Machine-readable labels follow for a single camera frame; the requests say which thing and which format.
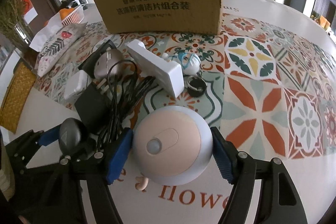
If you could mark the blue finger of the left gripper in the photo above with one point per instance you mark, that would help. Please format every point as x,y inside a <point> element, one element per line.
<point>49,136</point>

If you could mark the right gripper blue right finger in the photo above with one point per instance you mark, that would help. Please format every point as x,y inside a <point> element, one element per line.
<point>224,154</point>

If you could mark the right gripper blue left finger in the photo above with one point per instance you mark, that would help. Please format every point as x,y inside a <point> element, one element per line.
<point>118,154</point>

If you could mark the round pink night light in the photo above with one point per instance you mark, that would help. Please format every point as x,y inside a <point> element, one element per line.
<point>172,146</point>

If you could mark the black power adapter with cable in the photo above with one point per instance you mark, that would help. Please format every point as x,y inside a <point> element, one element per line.
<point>103,113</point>

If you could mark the white power strip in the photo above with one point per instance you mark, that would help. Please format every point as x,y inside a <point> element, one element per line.
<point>168,74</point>

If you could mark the white square charger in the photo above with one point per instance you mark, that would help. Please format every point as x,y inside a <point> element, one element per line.
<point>76,84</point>

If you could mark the colourful patterned table runner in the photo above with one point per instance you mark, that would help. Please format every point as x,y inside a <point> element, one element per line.
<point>270,91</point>

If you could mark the silver computer mouse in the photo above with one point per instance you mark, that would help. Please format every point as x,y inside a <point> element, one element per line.
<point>105,62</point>

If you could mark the patterned fabric tissue pouch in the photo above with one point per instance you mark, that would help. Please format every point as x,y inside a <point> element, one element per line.
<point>56,46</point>

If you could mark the white basket of oranges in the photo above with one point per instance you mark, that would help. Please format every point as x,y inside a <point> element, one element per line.
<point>71,15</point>

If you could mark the blue white figurine keychain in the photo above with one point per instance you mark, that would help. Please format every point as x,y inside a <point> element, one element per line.
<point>190,62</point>

